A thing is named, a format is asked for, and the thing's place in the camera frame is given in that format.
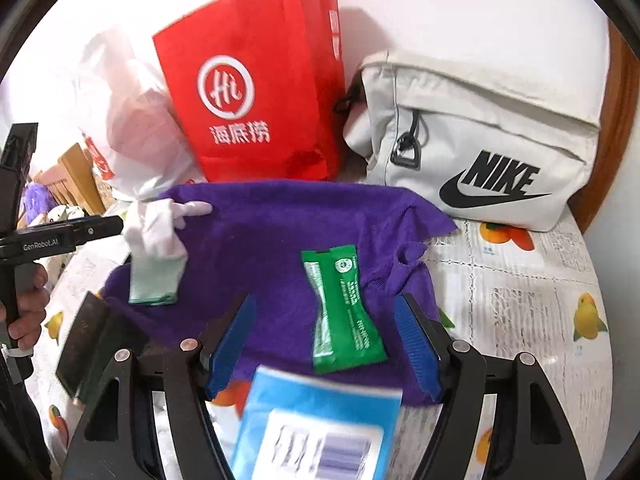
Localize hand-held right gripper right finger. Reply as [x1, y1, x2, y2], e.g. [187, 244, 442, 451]
[392, 292, 588, 480]

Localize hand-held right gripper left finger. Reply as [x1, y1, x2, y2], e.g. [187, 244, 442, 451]
[60, 293, 256, 480]

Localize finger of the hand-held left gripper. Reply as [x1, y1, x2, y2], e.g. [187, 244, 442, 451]
[70, 215, 125, 242]

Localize white and mint packet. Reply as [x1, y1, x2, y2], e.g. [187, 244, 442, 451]
[122, 199, 214, 307]

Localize green packet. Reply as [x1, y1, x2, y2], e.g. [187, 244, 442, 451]
[301, 245, 389, 375]

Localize blue packet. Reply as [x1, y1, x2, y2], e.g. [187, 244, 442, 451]
[230, 366, 404, 480]

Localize person's left forearm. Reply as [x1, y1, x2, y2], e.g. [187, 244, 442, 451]
[0, 355, 53, 480]

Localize person's left hand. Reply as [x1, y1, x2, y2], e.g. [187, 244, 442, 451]
[0, 262, 49, 352]

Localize plush toys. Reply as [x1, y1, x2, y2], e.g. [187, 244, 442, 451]
[17, 182, 83, 233]

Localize wooden chair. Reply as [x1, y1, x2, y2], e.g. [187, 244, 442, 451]
[35, 142, 107, 213]

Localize red snack packet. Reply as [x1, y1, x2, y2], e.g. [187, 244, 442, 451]
[81, 132, 117, 182]

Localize white plastic bag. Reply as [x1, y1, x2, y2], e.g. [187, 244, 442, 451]
[75, 30, 207, 202]

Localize purple towel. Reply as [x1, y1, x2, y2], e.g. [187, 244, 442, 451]
[100, 180, 459, 407]

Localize dark rectangular pouch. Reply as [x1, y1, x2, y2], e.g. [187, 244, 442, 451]
[55, 290, 151, 407]

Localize red paper bag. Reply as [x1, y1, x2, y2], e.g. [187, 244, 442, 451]
[152, 0, 348, 184]

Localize white canvas bag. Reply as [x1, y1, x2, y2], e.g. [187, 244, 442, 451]
[342, 50, 602, 233]

